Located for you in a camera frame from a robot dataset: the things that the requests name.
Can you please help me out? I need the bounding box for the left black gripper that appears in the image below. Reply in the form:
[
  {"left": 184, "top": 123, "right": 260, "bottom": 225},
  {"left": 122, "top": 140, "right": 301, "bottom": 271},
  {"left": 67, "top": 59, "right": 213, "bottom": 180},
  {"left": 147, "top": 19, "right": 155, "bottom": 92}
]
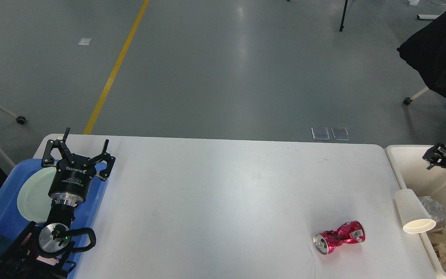
[{"left": 41, "top": 127, "right": 116, "bottom": 206}]

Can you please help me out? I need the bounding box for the green plate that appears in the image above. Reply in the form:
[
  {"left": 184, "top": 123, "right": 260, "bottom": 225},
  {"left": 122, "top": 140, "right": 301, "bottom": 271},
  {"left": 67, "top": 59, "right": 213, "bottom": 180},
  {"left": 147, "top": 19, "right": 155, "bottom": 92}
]
[{"left": 17, "top": 167, "right": 56, "bottom": 224}]

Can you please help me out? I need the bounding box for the aluminium foil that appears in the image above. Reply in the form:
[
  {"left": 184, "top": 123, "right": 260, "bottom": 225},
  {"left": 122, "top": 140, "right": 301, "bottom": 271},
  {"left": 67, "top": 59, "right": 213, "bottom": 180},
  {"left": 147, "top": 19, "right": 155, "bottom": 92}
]
[{"left": 418, "top": 196, "right": 446, "bottom": 233}]

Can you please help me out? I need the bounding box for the white paper cup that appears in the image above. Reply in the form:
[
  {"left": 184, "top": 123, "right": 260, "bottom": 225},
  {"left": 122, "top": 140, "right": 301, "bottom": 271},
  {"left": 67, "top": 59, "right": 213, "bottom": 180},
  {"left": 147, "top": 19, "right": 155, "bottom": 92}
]
[{"left": 394, "top": 189, "right": 436, "bottom": 234}]

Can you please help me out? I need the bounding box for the pink ribbed mug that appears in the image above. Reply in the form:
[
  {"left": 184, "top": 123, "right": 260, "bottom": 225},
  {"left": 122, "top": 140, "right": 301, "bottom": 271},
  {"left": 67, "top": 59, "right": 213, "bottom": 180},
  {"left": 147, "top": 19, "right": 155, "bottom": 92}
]
[{"left": 36, "top": 246, "right": 69, "bottom": 269}]

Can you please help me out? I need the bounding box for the crushed red can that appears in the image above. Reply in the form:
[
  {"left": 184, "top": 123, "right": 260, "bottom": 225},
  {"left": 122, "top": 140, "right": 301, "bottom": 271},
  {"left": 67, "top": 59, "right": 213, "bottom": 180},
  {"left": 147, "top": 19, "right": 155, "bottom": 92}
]
[{"left": 313, "top": 220, "right": 366, "bottom": 255}]

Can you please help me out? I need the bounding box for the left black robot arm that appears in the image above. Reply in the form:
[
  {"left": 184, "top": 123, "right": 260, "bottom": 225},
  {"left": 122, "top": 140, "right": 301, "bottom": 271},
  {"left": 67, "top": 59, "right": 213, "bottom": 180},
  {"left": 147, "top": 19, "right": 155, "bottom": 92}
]
[{"left": 0, "top": 128, "right": 116, "bottom": 279}]

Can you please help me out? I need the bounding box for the white plastic bin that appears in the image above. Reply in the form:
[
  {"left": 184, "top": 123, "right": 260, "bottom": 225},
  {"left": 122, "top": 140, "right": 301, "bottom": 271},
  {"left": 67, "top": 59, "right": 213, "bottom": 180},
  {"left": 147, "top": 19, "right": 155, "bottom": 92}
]
[{"left": 385, "top": 145, "right": 446, "bottom": 279}]

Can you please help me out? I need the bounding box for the black jacket on chair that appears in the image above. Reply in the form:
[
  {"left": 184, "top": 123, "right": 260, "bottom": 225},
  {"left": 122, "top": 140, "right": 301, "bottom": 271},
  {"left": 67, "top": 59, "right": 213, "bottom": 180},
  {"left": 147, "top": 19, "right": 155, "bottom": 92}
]
[{"left": 397, "top": 11, "right": 446, "bottom": 98}]

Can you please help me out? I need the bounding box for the black tripod leg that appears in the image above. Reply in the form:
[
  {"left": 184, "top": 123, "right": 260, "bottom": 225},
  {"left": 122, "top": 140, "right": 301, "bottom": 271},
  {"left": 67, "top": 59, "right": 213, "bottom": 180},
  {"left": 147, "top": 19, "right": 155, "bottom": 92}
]
[{"left": 339, "top": 0, "right": 349, "bottom": 32}]

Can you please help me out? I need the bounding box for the white desk frame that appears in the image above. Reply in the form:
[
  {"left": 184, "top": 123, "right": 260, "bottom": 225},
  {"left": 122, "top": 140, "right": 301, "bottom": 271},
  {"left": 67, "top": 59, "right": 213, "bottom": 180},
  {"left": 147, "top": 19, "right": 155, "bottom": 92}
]
[{"left": 407, "top": 0, "right": 446, "bottom": 21}]

